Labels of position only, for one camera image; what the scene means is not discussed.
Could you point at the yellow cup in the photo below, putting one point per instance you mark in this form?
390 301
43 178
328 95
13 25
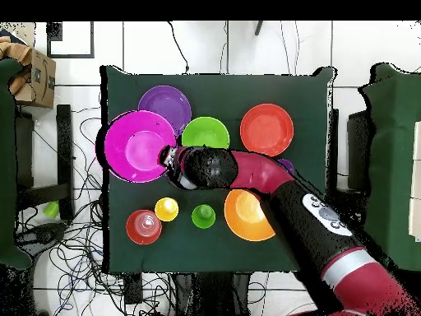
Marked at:
166 210

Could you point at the large pink bowl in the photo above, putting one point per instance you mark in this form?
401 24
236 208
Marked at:
131 148

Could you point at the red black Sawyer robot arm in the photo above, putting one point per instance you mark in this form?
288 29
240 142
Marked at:
296 210

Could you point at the green bowl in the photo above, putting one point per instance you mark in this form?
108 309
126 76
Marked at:
205 131

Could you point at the large orange bowl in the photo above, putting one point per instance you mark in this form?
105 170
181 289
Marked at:
243 217

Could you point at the large red shallow bowl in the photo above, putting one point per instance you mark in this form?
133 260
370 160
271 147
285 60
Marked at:
266 130

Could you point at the purple cup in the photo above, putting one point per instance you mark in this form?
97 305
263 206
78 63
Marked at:
289 164

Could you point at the large purple shallow bowl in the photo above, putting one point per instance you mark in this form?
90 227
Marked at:
171 102

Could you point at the dark green tablecloth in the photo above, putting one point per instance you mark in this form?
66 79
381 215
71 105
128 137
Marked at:
197 92

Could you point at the small red bowl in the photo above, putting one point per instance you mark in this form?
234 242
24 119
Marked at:
143 227

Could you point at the black metal stand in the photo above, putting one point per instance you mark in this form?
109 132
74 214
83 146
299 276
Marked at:
64 148

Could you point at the small green floor cup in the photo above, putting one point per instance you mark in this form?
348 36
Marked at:
51 210

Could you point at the black floor base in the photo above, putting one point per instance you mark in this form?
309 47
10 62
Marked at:
42 235

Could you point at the green cloth side table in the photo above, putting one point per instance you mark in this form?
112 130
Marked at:
391 131
6 164

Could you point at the cardboard box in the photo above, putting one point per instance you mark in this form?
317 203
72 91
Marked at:
41 82

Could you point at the black square floor frame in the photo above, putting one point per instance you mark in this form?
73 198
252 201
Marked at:
92 39

